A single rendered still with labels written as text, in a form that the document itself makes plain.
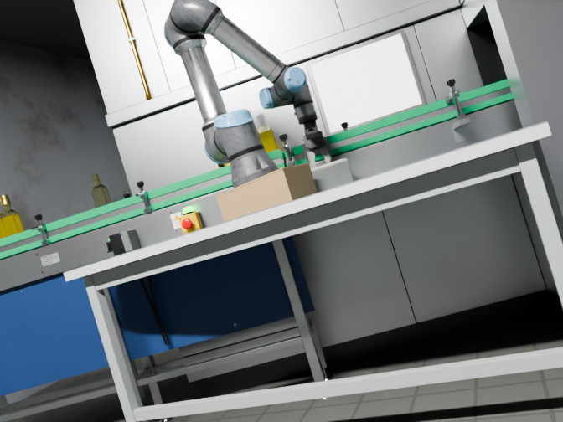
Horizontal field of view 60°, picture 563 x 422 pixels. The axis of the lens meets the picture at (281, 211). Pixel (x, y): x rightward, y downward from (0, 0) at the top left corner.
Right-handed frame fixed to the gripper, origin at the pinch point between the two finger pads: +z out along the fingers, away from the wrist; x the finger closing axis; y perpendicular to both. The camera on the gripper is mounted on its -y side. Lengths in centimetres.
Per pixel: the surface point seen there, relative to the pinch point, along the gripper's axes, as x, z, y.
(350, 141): -12.9, -8.8, 18.7
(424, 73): -51, -29, 38
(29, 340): 138, 31, 7
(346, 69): -20, -40, 35
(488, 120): -64, 0, 17
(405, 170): -22, 10, -49
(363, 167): -14.6, 2.6, 16.6
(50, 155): 233, -96, 216
